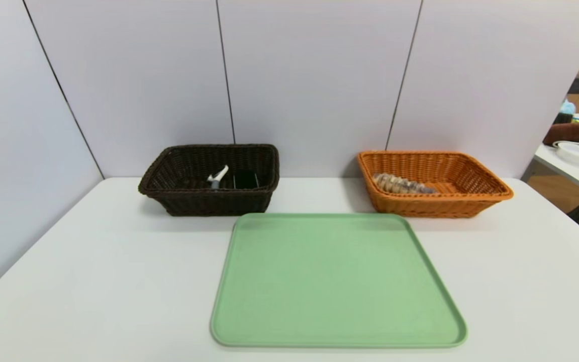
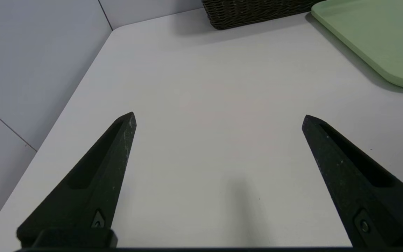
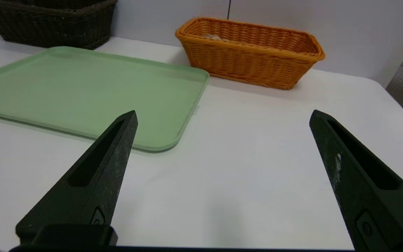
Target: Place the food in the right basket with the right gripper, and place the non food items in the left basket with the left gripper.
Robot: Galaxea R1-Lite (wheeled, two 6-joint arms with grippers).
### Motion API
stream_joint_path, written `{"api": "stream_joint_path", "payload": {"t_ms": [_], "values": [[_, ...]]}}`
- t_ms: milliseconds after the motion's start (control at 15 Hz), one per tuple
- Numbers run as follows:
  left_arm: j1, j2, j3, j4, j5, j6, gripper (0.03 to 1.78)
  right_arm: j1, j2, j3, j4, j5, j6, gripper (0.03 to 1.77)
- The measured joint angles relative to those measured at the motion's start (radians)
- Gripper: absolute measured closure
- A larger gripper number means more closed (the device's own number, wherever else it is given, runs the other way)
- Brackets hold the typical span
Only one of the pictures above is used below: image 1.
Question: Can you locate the white background table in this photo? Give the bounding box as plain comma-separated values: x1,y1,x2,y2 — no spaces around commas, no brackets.
534,113,579,199

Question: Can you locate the dark brown wicker basket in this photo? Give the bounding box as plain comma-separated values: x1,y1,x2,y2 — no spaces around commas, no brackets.
138,144,280,217

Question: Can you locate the white plastic bowl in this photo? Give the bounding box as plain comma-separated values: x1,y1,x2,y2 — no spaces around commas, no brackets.
553,141,579,161

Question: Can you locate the marbled brown bread loaf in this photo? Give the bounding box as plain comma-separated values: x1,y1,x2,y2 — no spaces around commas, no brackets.
373,173,437,195

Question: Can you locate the brown plush object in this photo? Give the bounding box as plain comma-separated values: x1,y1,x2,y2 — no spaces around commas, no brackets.
544,122,579,146

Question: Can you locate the orange wicker basket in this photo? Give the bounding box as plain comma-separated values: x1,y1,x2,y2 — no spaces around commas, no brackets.
358,150,514,219

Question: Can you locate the light green plastic tray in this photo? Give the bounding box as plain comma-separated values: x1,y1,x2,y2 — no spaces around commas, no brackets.
210,213,468,348

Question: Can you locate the grey handled white peeler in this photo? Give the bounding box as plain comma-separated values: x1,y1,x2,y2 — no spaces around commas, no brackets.
206,165,230,191

